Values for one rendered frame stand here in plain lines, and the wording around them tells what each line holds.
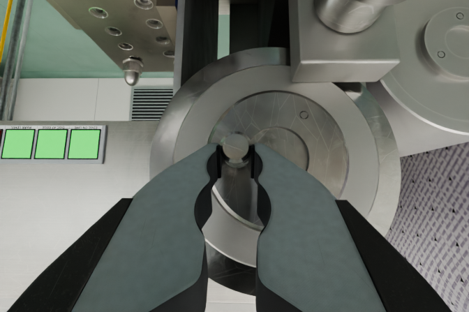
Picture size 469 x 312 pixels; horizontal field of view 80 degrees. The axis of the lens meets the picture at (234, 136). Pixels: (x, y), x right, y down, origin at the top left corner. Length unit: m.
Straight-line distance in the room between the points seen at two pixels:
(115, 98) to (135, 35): 2.80
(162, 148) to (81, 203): 0.40
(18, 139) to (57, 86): 3.01
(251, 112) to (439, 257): 0.26
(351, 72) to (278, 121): 0.05
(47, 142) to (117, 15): 0.27
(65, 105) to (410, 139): 3.42
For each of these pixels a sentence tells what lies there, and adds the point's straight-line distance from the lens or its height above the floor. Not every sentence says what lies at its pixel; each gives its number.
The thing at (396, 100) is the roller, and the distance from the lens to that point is 0.19.
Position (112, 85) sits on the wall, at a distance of 3.35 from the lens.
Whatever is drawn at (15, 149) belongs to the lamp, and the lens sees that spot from 0.64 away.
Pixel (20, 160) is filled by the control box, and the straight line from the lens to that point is 0.63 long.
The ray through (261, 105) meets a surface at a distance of 0.15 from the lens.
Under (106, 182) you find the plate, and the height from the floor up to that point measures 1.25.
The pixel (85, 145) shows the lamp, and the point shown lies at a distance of 0.57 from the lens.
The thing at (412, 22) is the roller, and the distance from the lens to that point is 0.23.
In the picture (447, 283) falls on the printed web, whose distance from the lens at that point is 0.36.
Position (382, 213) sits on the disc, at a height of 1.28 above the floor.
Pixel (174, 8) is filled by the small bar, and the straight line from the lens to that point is 0.39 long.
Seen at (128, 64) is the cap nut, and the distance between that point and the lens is 0.56.
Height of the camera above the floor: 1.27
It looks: 11 degrees down
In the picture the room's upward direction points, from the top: 180 degrees counter-clockwise
